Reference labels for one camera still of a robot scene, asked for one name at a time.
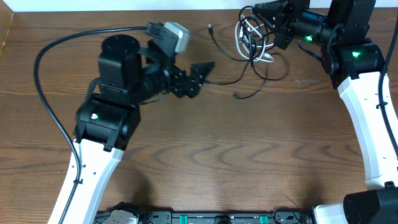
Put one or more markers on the wooden side board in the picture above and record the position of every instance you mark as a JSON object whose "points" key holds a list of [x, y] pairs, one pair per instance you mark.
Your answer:
{"points": [[6, 18]]}

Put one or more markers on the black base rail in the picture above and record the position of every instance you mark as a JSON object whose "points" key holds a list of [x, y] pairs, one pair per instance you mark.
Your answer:
{"points": [[129, 213]]}

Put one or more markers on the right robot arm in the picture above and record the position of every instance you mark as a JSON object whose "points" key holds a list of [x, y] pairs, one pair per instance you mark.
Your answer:
{"points": [[358, 71]]}

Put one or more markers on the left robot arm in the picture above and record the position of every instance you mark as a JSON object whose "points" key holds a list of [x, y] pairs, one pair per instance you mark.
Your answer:
{"points": [[129, 76]]}

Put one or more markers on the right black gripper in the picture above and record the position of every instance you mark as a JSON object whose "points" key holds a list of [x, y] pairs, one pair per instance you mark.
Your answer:
{"points": [[279, 18]]}

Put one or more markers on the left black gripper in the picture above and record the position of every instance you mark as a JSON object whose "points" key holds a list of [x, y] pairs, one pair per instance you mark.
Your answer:
{"points": [[181, 86]]}

